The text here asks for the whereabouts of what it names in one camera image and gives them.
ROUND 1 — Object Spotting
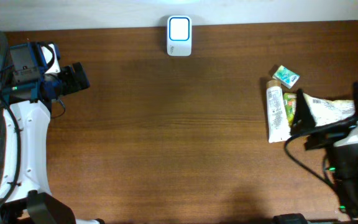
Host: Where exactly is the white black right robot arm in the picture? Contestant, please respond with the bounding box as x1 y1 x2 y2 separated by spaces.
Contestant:
283 82 358 222

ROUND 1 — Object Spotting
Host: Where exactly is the yellow white snack bag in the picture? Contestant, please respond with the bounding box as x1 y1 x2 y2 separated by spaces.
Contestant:
303 93 355 126

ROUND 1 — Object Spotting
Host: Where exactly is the teal white tissue pack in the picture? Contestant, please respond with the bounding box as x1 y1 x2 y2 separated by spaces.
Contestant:
272 65 300 89

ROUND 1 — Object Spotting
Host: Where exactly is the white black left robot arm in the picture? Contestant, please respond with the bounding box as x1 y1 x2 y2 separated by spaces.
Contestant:
0 42 90 223

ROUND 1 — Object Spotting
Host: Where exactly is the white tube tan cap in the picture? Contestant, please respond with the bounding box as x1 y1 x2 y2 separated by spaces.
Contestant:
266 80 290 143

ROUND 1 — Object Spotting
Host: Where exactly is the white barcode scanner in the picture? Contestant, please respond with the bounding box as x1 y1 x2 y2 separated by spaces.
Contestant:
167 15 193 57

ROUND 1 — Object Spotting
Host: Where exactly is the green drink pouch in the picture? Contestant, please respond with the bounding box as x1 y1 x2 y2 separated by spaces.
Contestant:
283 93 296 127

